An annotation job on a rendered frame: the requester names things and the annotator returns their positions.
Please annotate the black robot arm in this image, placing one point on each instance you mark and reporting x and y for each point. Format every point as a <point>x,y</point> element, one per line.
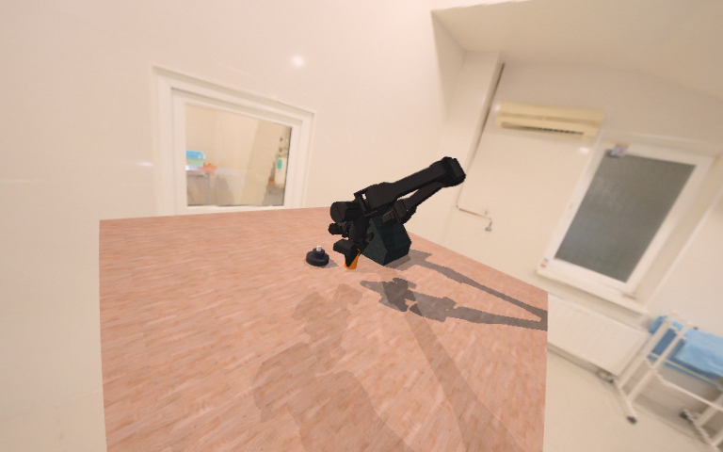
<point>379,197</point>

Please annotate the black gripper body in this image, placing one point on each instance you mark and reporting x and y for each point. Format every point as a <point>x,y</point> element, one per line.
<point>357,233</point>

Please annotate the orange knob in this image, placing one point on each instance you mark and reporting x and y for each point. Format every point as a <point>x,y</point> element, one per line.
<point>354,263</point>

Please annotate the dark grey round pedestal with silver shaft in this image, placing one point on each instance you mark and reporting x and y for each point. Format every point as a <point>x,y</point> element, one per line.
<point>317,257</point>

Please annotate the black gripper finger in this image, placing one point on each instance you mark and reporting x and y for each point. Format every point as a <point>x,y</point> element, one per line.
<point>362,246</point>
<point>349,260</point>

